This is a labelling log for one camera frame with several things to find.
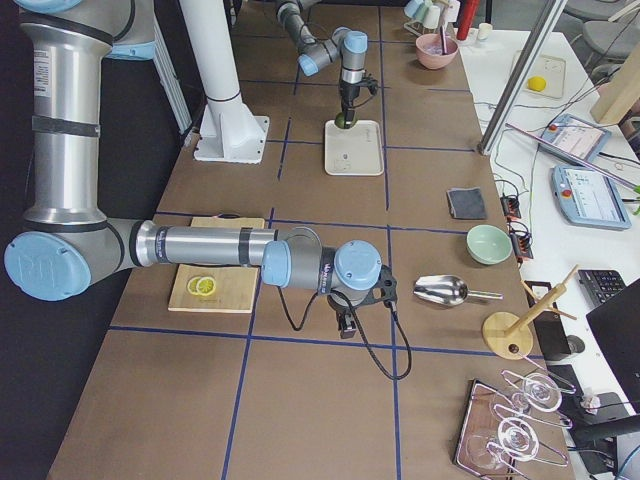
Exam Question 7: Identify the aluminium frame post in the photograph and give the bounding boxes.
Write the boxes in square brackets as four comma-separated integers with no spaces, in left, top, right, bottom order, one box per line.
[477,0,567,155]

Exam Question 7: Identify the pink bowl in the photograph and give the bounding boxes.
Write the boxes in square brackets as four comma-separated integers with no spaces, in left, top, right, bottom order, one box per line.
[415,34,458,70]

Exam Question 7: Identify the steel scoop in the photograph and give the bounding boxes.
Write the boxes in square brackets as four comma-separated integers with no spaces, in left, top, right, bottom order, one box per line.
[413,275,504,306]

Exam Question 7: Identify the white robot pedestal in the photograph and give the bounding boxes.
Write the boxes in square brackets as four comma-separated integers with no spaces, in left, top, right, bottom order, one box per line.
[180,0,270,164]

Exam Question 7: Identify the black keyboard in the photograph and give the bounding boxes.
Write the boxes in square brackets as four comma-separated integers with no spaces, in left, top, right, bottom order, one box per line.
[578,269,626,307]

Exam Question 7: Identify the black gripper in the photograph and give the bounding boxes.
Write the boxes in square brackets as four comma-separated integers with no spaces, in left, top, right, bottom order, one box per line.
[328,292,364,339]
[339,73,378,119]

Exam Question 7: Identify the dark tray with glasses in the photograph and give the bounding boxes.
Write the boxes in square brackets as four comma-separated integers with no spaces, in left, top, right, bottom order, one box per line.
[452,370,575,479]

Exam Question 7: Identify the white side tray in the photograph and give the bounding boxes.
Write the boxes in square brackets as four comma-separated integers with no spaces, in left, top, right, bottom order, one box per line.
[522,54,566,99]

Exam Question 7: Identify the teach pendant tablet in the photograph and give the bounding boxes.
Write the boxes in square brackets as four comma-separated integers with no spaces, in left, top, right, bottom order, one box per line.
[550,165,631,230]
[540,113,612,164]

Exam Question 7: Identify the grey folded cloth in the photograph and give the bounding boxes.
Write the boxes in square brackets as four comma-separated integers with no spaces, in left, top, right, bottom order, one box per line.
[446,187,487,220]

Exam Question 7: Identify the wooden cutting board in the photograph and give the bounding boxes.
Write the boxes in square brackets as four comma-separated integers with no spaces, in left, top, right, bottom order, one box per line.
[167,216,266,315]

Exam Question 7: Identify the cream rabbit tray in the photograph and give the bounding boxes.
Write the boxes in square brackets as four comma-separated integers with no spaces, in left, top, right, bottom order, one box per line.
[324,120,384,176]

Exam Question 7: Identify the green lime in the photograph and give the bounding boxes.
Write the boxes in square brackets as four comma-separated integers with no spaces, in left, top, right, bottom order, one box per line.
[334,112,357,130]

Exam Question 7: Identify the yellow lemon on side tray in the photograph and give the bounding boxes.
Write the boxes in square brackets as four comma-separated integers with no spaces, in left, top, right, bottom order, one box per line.
[527,76,547,92]

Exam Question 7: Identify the lemon slice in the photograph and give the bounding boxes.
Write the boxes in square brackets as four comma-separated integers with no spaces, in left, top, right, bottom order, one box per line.
[187,277,200,295]
[195,276,216,296]

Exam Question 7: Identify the mint green bowl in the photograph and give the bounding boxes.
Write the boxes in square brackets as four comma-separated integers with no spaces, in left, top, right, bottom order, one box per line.
[466,225,512,265]

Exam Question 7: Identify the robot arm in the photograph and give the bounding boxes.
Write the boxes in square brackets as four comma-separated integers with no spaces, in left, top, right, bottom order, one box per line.
[1,1,228,348]
[275,1,379,130]

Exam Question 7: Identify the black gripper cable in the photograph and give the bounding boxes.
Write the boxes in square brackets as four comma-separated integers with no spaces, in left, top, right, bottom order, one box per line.
[277,269,414,382]

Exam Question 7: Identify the wooden stand with round base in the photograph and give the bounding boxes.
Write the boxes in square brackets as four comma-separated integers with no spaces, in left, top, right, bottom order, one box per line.
[482,265,579,360]

